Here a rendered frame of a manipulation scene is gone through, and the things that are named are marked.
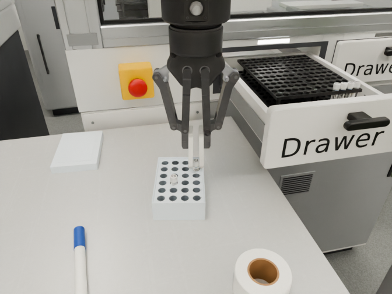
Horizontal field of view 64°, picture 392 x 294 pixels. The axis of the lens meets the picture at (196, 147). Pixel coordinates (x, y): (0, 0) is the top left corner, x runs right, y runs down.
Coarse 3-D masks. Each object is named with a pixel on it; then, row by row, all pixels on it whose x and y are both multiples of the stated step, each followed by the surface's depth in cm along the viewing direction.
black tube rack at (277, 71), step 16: (240, 64) 74; (256, 64) 72; (272, 64) 72; (288, 64) 72; (304, 64) 73; (320, 64) 72; (256, 80) 72; (272, 80) 64; (288, 80) 64; (304, 80) 64; (320, 80) 64; (336, 80) 64; (320, 96) 64
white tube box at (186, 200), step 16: (160, 160) 59; (176, 160) 59; (160, 176) 56; (192, 176) 56; (160, 192) 53; (176, 192) 51; (192, 192) 51; (160, 208) 50; (176, 208) 50; (192, 208) 50
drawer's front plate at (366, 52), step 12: (336, 48) 79; (348, 48) 78; (360, 48) 79; (372, 48) 80; (384, 48) 80; (336, 60) 80; (348, 60) 80; (360, 60) 81; (372, 60) 82; (384, 60) 82; (348, 72) 82; (360, 72) 83; (372, 72) 84; (384, 72) 84
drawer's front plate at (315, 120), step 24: (360, 96) 51; (384, 96) 51; (288, 120) 48; (312, 120) 49; (336, 120) 50; (264, 144) 51; (288, 144) 51; (312, 144) 52; (360, 144) 54; (384, 144) 56
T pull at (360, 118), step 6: (348, 114) 50; (354, 114) 49; (360, 114) 49; (366, 114) 49; (354, 120) 47; (360, 120) 47; (366, 120) 47; (372, 120) 47; (378, 120) 48; (384, 120) 48; (348, 126) 47; (354, 126) 47; (360, 126) 47; (366, 126) 47; (372, 126) 48; (378, 126) 48; (384, 126) 48
